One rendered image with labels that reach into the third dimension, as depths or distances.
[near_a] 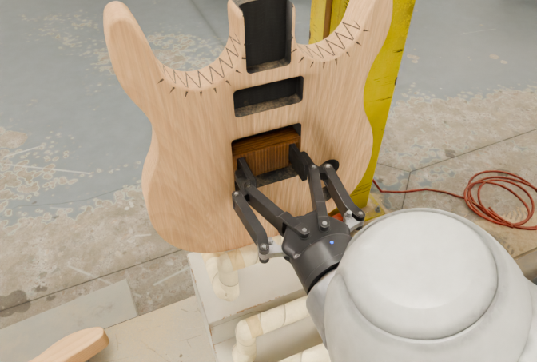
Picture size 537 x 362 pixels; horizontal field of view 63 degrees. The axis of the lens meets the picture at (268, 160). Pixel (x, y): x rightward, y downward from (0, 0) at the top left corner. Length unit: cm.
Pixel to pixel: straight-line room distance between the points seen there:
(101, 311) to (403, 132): 226
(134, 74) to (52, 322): 72
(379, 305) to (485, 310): 4
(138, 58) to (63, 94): 297
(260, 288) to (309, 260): 34
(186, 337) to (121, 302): 19
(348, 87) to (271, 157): 14
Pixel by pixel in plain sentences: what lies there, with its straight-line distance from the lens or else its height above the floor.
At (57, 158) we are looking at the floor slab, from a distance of 289.
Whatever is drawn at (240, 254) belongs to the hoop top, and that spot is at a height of 121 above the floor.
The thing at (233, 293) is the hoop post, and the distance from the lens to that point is 77.
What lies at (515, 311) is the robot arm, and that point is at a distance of 23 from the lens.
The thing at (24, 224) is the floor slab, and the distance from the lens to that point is 259.
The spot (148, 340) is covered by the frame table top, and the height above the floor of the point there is 93.
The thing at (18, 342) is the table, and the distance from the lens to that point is 110.
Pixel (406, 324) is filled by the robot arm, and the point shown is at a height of 161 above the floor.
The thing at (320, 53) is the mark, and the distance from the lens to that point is 56.
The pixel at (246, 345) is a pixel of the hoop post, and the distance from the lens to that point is 76.
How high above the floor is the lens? 179
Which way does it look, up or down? 44 degrees down
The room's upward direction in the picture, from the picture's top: straight up
